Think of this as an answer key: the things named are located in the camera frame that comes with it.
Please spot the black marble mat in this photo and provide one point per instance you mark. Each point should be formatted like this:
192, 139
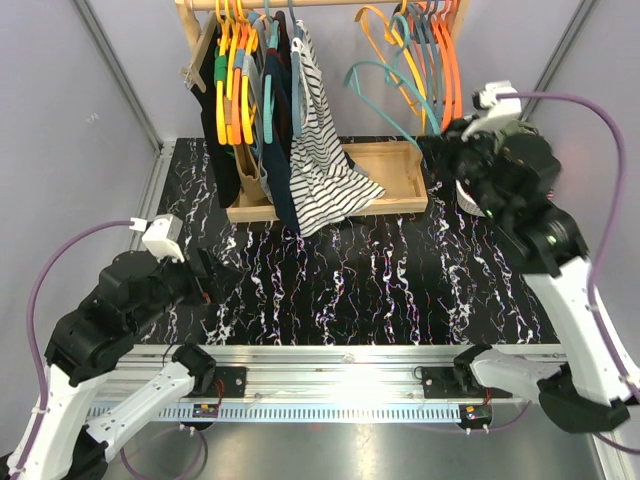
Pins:
434, 278

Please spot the olive green shirt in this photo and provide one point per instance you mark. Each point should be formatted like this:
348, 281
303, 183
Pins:
520, 127

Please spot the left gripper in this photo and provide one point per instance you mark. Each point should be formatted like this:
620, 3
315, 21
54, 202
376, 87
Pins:
218, 281

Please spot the white laundry basket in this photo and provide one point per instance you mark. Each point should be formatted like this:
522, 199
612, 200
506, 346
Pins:
466, 203

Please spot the yellow hanger left group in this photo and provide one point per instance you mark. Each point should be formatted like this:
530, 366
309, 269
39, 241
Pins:
223, 69

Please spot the navy garment on rack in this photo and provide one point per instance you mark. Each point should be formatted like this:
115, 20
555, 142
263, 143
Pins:
277, 125

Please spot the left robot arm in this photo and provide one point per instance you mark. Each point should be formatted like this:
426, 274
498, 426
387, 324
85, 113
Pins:
86, 346

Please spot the black garment on rack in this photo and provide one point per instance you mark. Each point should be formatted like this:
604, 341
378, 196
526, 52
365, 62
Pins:
222, 159

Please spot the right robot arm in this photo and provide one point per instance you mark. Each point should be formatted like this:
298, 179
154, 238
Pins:
509, 176

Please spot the tan garment on rack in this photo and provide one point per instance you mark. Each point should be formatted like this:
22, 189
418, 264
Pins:
248, 172

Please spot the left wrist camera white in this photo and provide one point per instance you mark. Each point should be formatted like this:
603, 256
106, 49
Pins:
160, 236

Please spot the aluminium rail base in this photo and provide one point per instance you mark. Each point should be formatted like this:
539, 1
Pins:
328, 384

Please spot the blue grey hanger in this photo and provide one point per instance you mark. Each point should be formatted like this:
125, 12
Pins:
296, 42

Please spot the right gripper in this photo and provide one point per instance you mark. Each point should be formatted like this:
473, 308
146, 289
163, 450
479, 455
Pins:
453, 145

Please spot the orange empty hanger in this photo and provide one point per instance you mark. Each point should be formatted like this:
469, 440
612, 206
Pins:
434, 28

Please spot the black white striped tank top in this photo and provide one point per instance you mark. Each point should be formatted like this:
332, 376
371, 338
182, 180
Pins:
325, 185

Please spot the teal hanger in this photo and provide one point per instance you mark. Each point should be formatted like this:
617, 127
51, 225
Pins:
403, 73

